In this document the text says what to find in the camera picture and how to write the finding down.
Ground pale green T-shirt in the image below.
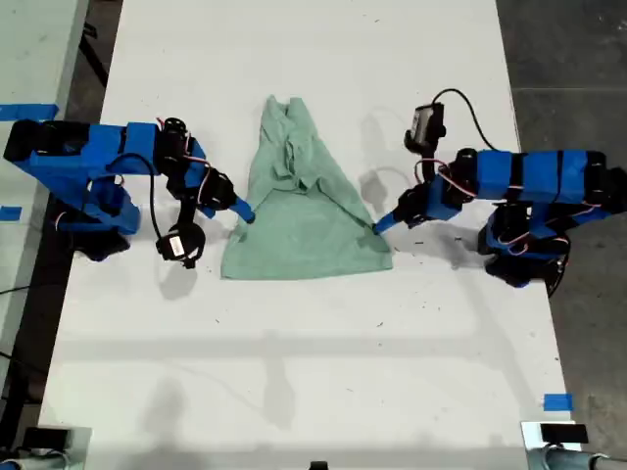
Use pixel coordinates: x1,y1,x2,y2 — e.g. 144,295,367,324
218,95,395,281

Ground black stand leg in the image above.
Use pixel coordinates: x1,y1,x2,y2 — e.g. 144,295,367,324
77,9,110,90

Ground long blue tape strip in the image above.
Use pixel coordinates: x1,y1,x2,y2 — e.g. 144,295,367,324
0,103,60,121

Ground white side table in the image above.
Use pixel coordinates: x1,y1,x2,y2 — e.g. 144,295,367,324
0,0,90,388

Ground small black box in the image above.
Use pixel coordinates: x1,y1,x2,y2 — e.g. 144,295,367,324
23,427,70,449
540,423,588,445

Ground grey blue tube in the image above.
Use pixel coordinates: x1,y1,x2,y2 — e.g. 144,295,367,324
0,447,70,470
528,443,613,470

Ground black camera stalk round mount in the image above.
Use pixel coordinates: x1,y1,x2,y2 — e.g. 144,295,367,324
169,199,206,269

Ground black camera cable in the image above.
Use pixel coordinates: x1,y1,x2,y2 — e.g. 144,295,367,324
430,87,499,153
146,170,168,244

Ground black camera box white label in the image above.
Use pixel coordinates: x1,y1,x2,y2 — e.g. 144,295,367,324
155,233,190,263

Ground grey black camera box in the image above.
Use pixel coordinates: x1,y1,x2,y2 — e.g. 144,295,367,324
404,102,448,151

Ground silver metal bracket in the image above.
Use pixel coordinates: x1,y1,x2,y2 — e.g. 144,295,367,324
36,425,93,470
520,420,577,464

